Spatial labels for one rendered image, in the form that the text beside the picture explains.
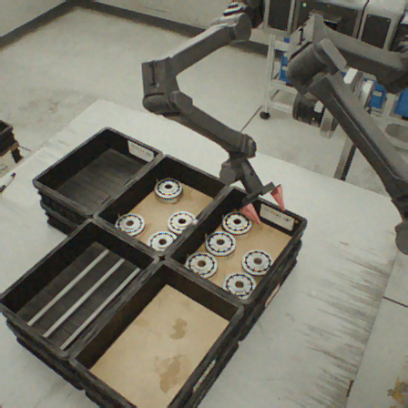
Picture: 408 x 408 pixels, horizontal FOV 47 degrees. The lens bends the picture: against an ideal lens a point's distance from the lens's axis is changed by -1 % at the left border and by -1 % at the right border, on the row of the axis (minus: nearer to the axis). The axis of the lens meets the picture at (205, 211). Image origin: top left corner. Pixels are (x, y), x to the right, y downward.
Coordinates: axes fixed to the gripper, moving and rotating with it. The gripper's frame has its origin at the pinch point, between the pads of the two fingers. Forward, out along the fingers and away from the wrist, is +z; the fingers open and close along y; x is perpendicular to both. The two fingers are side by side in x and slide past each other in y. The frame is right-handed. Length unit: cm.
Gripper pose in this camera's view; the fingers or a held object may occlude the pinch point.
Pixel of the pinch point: (270, 215)
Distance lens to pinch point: 149.1
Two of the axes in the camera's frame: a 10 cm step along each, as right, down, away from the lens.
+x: -2.2, 1.8, 9.6
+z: 5.1, 8.6, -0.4
